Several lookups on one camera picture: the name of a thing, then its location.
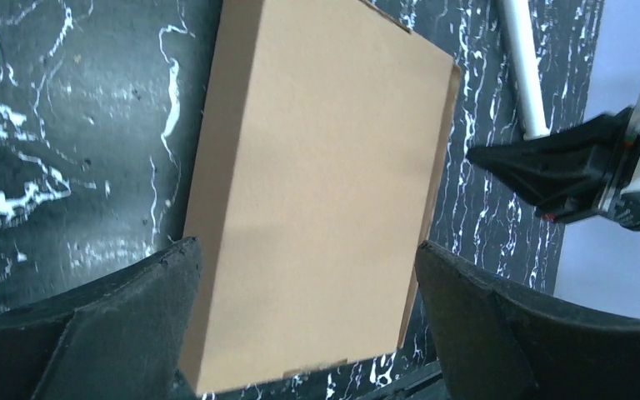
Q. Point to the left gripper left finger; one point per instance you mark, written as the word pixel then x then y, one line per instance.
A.
pixel 117 337

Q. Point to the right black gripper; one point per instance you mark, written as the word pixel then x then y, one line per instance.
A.
pixel 591 169

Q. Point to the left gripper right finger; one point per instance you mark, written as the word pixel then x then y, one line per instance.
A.
pixel 498 339

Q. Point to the brown cardboard box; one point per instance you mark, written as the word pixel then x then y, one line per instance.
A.
pixel 320 156

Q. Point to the white PVC pipe frame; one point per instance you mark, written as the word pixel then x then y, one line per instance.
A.
pixel 516 18

